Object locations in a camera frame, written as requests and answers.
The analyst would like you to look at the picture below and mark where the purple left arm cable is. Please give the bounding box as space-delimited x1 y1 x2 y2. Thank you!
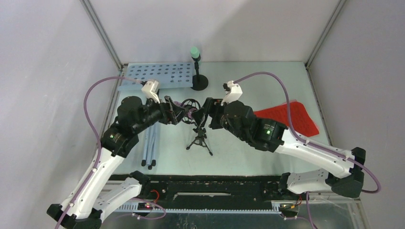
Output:
54 76 167 229

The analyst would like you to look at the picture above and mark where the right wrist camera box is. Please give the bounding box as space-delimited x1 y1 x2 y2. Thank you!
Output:
221 81 243 105

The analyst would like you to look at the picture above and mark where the light blue music stand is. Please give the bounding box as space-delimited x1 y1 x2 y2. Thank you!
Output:
118 62 193 170

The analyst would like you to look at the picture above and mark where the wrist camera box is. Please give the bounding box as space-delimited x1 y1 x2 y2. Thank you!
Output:
141 79 160 104
221 81 243 105

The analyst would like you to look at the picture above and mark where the red sheet music page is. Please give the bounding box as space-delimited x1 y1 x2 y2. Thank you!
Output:
254 100 320 137

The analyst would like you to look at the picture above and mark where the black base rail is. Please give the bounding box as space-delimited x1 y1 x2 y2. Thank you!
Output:
109 171 308 211

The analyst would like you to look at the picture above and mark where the pink glitter microphone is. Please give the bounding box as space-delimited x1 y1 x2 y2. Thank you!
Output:
174 99 201 119

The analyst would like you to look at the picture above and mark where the black round base mic stand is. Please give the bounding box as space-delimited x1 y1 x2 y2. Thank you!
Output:
191 54 209 91

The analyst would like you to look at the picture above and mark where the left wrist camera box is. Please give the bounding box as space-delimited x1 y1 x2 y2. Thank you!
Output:
141 79 160 104

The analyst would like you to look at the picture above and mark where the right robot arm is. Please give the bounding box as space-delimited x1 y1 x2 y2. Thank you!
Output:
191 98 366 199

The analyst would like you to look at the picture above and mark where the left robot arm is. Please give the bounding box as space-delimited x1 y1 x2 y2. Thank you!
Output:
47 96 190 229

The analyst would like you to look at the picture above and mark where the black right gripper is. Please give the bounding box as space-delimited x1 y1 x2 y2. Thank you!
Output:
191 98 247 143

